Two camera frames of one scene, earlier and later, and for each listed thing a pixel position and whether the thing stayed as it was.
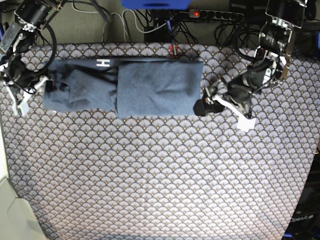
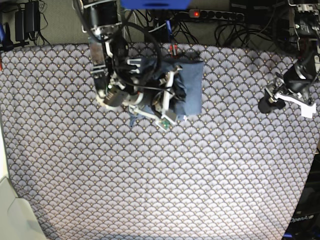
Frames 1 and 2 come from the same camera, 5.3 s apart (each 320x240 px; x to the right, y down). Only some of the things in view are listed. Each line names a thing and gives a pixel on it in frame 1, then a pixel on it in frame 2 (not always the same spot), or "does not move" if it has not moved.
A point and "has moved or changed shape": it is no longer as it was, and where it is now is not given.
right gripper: [235, 92] to [295, 87]
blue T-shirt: [127, 87] has moved or changed shape
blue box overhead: [155, 4] does not move
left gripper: [19, 83] to [154, 102]
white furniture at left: [19, 220] does not move
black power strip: [234, 16] does not move
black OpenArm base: [305, 222] does not move
